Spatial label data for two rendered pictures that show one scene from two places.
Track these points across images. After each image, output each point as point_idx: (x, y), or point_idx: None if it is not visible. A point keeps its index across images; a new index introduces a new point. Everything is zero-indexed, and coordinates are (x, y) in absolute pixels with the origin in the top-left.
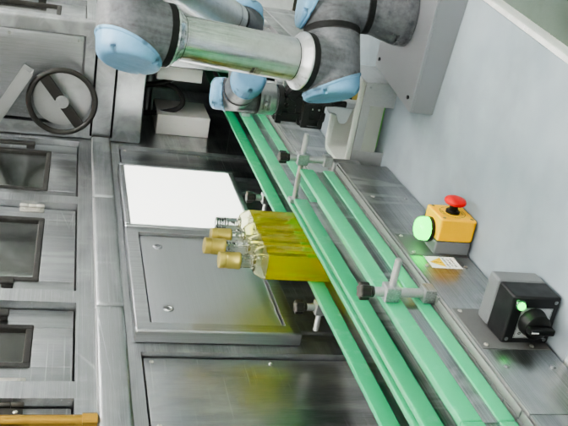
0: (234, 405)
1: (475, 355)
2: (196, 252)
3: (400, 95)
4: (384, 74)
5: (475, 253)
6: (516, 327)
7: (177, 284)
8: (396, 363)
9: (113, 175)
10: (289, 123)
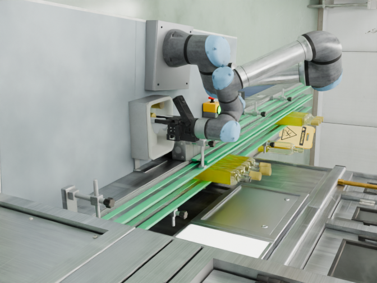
0: (283, 182)
1: (253, 107)
2: (243, 219)
3: (180, 87)
4: (164, 88)
5: None
6: None
7: (272, 207)
8: (258, 126)
9: None
10: (91, 208)
